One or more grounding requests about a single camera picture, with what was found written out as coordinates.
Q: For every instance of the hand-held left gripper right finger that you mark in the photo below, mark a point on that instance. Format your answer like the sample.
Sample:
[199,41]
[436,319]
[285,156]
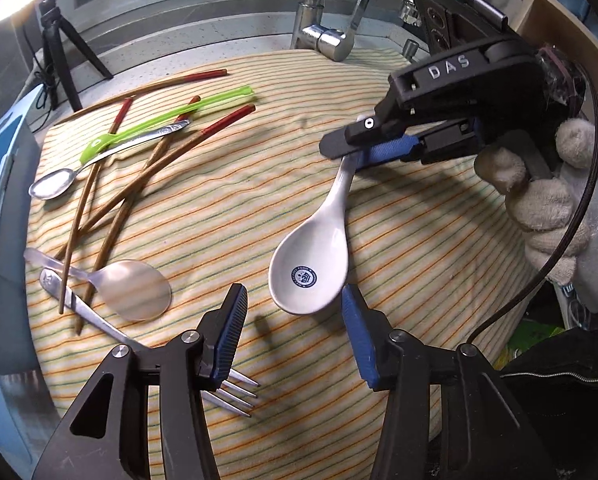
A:
[359,340]

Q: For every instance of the blue plastic bin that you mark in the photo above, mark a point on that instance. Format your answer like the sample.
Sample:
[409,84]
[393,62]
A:
[14,240]

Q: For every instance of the striped cloth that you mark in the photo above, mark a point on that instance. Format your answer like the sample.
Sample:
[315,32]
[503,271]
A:
[419,240]

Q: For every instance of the red tipped wooden chopstick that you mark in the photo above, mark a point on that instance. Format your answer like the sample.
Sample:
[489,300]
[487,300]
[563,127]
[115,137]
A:
[229,119]
[121,115]
[204,75]
[107,247]

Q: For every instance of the clear plastic spoon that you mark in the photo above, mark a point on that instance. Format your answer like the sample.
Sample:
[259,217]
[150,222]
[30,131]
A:
[134,290]

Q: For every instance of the person's right hand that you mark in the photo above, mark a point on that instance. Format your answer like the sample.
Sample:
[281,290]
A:
[544,210]

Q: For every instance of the metal fork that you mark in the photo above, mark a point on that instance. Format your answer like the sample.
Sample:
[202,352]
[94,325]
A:
[51,282]

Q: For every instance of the green packet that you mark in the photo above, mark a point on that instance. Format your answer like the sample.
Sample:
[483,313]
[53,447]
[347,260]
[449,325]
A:
[534,340]

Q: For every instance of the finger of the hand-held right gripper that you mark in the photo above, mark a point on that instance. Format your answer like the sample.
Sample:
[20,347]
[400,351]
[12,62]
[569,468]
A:
[349,137]
[384,152]

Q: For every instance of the metal spoon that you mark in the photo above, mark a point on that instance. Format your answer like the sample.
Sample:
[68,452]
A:
[51,185]

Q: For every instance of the white ceramic spoon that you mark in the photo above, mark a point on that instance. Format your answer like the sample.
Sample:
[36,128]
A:
[309,260]

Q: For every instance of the metal faucet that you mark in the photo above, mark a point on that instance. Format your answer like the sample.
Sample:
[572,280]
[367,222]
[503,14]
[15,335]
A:
[324,35]

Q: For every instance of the wooden shelf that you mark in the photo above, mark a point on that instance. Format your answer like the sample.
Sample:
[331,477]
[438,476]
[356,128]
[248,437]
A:
[579,35]

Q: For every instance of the green plastic spoon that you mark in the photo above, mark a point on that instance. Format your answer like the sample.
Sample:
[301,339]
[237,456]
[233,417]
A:
[96,147]

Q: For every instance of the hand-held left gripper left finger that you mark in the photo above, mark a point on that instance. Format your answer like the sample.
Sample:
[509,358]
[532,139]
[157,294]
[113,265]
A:
[229,340]

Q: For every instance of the black tripod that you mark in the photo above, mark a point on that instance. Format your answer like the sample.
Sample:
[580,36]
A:
[54,45]

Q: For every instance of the person's dark clothing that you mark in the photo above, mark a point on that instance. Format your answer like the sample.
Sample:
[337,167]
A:
[569,410]

